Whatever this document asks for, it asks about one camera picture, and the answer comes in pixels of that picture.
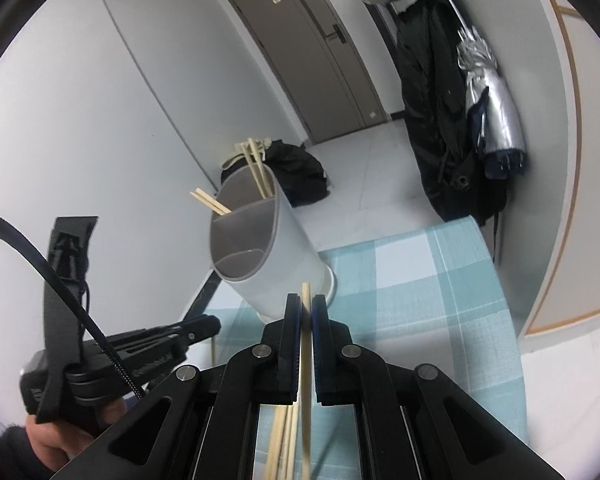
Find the beige cloth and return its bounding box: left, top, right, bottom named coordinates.
left=220, top=137, right=273, bottom=171

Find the person's left forearm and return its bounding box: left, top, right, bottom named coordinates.
left=0, top=422, right=56, bottom=480

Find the black bag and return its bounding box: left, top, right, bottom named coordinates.
left=220, top=140, right=329, bottom=206

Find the silver folded umbrella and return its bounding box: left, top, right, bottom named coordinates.
left=430, top=0, right=527, bottom=181

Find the person's left hand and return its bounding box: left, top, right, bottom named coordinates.
left=25, top=394, right=128, bottom=473

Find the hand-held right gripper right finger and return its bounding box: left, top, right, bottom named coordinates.
left=310, top=294, right=563, bottom=480

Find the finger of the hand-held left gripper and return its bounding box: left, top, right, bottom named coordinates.
left=105, top=314, right=222, bottom=343
left=87, top=331, right=213, bottom=361

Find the white utensil holder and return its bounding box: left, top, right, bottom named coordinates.
left=209, top=165, right=338, bottom=326

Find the grey entrance door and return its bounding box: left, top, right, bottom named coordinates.
left=228, top=0, right=387, bottom=145

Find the black hanging coat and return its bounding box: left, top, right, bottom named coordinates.
left=395, top=0, right=508, bottom=226

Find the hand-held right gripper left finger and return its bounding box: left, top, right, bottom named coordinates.
left=50, top=294, right=303, bottom=480

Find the pile of wooden chopsticks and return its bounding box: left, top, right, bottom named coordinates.
left=264, top=402, right=301, bottom=480

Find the white cabinet with wooden trim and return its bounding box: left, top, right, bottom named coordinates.
left=522, top=0, right=600, bottom=336

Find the black cable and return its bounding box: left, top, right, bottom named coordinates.
left=0, top=207, right=146, bottom=402

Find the teal checkered tablecloth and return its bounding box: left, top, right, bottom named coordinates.
left=207, top=217, right=528, bottom=480

